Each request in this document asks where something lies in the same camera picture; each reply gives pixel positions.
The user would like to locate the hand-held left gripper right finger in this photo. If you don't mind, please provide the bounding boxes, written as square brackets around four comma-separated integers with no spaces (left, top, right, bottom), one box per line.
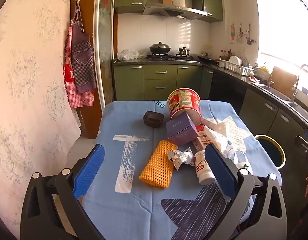
[204,144,288,240]

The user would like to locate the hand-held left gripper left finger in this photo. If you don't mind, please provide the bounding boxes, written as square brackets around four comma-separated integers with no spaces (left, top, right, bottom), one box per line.
[20,144,106,240]

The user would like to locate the white pill bottle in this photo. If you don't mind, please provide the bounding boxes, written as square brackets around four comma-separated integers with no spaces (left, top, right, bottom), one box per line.
[193,150,216,185]

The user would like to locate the clear plastic bottle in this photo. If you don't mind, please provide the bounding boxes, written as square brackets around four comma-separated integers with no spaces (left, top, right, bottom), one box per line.
[220,144,239,163]

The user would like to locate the red and white carton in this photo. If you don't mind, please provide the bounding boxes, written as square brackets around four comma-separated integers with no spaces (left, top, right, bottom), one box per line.
[191,125,214,153]

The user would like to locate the white paper towel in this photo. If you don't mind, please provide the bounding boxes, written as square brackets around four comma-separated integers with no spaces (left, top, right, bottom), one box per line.
[203,117,232,155]

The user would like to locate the yellow rimmed trash bin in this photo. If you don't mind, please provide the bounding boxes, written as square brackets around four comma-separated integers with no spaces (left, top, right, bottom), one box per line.
[254,134,286,169]

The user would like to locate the purple cardboard box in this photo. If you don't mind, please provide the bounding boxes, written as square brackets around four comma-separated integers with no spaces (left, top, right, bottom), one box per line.
[166,112,200,146]

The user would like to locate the yellow foam net sleeve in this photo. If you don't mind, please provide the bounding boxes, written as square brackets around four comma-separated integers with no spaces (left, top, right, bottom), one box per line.
[139,140,179,188]

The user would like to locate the red instant noodle cup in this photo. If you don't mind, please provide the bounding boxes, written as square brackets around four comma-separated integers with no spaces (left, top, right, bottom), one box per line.
[167,88,203,126]

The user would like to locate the black plastic tray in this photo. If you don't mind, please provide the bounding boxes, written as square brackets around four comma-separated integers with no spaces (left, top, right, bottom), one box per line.
[143,111,165,128]

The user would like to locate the tall steel faucet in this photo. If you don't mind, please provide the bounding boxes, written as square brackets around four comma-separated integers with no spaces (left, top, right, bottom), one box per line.
[292,64,308,103]

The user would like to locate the steel sink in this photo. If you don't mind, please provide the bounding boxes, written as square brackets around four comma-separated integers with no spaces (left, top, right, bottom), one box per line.
[256,84,308,115]

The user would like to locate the blue printed tablecloth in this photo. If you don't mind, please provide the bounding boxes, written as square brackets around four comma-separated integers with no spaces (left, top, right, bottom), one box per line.
[81,100,282,240]

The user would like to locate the wooden cutting board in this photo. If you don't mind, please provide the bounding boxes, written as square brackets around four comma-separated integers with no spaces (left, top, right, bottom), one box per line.
[271,66,300,93]

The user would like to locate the black built-in appliance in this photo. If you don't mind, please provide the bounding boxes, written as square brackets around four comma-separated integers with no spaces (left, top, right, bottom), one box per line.
[209,71,247,114]

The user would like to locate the green base cabinets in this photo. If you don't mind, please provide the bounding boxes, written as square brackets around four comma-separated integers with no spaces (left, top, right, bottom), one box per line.
[113,64,308,145]

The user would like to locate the white dish rack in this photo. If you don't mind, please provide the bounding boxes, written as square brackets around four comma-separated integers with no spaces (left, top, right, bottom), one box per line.
[222,60,255,76]

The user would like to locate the black pan with lid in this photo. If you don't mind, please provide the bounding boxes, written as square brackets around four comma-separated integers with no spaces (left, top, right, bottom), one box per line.
[197,52,213,63]

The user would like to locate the dark stone countertop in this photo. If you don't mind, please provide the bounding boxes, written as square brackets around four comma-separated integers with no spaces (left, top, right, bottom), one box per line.
[113,56,308,127]

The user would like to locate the row of sauce bottles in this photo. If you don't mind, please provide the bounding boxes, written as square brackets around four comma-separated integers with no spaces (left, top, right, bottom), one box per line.
[220,49,233,61]

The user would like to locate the clear plastic bag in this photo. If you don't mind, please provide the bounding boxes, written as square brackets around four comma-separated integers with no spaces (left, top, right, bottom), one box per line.
[118,49,140,62]

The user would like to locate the gas stove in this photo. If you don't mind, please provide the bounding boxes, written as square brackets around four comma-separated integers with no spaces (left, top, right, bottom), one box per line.
[146,53,194,61]

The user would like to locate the sliding glass door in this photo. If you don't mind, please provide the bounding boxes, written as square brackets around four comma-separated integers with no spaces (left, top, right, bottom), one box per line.
[95,0,117,110]

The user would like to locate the window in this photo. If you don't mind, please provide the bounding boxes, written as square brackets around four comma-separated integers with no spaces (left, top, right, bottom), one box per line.
[254,0,308,70]

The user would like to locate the black wok with lid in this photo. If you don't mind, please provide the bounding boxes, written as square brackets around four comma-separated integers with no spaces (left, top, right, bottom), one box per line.
[149,41,171,55]

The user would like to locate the steel range hood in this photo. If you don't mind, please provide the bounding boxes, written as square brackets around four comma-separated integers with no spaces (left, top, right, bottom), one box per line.
[143,3,208,19]

